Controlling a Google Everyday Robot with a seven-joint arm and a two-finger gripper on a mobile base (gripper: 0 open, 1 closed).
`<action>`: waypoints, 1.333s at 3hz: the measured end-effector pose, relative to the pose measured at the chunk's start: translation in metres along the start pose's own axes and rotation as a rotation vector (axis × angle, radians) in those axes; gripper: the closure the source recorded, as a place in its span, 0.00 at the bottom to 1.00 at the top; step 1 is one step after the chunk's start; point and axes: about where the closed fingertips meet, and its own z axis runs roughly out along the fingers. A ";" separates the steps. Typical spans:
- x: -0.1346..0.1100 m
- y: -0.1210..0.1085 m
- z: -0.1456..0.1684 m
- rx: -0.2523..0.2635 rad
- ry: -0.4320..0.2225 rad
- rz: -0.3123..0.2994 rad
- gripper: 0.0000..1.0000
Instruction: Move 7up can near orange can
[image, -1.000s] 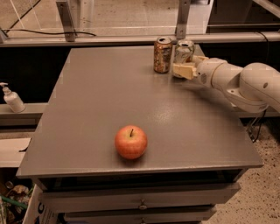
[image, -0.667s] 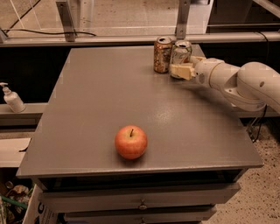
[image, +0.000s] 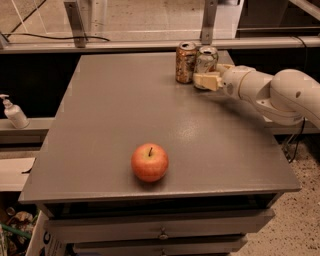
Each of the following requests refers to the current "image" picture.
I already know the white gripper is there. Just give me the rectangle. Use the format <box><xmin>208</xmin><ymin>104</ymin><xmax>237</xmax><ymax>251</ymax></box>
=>
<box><xmin>193</xmin><ymin>64</ymin><xmax>254</xmax><ymax>100</ymax></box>

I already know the white green 7up can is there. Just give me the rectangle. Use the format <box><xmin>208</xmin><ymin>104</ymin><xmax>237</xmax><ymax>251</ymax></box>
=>
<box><xmin>193</xmin><ymin>46</ymin><xmax>219</xmax><ymax>90</ymax></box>

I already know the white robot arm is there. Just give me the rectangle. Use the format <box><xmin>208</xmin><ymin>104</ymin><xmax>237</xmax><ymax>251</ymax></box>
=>
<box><xmin>193</xmin><ymin>64</ymin><xmax>320</xmax><ymax>128</ymax></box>

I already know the orange soda can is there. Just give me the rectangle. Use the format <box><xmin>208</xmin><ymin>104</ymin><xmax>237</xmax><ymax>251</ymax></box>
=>
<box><xmin>176</xmin><ymin>41</ymin><xmax>197</xmax><ymax>84</ymax></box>

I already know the red apple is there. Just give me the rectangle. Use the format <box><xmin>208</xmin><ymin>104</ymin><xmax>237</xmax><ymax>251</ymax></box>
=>
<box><xmin>131</xmin><ymin>143</ymin><xmax>169</xmax><ymax>183</ymax></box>

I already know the grey drawer cabinet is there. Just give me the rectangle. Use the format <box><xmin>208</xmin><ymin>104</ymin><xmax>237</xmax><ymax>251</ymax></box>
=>
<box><xmin>18</xmin><ymin>50</ymin><xmax>303</xmax><ymax>256</ymax></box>

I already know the lower grey drawer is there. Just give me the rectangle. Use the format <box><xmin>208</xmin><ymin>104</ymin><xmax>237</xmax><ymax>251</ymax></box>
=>
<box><xmin>73</xmin><ymin>235</ymin><xmax>247</xmax><ymax>256</ymax></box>

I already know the grey drawer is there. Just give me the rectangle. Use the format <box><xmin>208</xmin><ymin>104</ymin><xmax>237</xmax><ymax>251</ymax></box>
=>
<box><xmin>73</xmin><ymin>235</ymin><xmax>247</xmax><ymax>256</ymax></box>
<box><xmin>45</xmin><ymin>209</ymin><xmax>275</xmax><ymax>243</ymax></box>

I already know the white pump lotion bottle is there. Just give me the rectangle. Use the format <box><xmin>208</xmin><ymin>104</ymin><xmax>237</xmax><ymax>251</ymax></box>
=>
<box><xmin>0</xmin><ymin>94</ymin><xmax>29</xmax><ymax>129</ymax></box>

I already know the upper grey drawer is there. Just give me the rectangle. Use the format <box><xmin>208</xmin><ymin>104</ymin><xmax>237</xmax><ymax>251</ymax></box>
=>
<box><xmin>45</xmin><ymin>209</ymin><xmax>275</xmax><ymax>243</ymax></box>

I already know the white cardboard box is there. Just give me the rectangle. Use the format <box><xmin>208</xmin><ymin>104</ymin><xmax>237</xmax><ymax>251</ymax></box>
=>
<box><xmin>26</xmin><ymin>211</ymin><xmax>66</xmax><ymax>256</ymax></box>

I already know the metal railing frame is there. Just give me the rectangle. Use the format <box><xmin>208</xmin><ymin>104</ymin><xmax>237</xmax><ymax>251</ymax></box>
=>
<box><xmin>1</xmin><ymin>0</ymin><xmax>320</xmax><ymax>53</ymax></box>

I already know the black cable behind glass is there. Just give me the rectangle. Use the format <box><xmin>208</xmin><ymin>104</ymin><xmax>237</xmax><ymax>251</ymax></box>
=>
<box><xmin>0</xmin><ymin>31</ymin><xmax>111</xmax><ymax>44</ymax></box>

